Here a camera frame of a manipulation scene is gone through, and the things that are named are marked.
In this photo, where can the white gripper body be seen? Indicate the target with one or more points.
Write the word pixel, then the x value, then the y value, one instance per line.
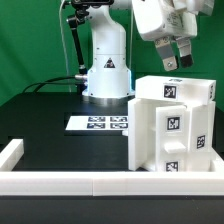
pixel 158 18

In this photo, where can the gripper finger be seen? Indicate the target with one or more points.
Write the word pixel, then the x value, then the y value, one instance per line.
pixel 185 51
pixel 166 53

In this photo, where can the white cabinet body box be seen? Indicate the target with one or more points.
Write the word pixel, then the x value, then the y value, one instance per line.
pixel 142 135

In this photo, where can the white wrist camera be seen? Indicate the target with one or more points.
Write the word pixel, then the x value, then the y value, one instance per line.
pixel 195 6

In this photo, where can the white cabinet top block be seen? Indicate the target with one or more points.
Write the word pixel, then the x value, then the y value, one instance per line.
pixel 175 89

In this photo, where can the white marker base plate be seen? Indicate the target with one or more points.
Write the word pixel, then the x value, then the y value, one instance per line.
pixel 89 123

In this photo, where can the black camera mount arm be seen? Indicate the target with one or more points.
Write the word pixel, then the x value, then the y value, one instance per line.
pixel 81 12

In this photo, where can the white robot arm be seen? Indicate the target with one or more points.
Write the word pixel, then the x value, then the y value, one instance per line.
pixel 108 81

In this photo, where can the white U-shaped border frame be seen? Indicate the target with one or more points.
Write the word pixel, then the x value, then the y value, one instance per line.
pixel 104 183

